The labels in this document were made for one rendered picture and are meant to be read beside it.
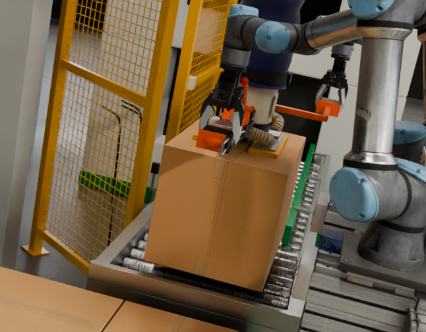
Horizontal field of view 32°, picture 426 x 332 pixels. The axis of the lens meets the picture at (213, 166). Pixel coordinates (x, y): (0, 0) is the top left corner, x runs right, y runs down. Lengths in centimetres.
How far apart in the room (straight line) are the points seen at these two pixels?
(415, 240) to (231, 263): 83
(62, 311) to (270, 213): 69
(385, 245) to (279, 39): 56
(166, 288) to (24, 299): 44
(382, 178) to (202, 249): 96
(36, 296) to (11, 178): 100
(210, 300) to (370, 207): 95
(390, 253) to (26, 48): 188
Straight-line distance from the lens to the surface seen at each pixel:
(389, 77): 159
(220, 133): 197
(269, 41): 185
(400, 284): 171
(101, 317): 229
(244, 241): 238
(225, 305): 240
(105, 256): 256
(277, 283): 277
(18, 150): 325
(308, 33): 192
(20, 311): 227
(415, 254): 176
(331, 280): 175
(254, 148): 245
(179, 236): 242
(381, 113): 159
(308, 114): 261
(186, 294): 241
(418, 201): 169
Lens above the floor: 163
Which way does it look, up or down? 16 degrees down
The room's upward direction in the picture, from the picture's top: 11 degrees clockwise
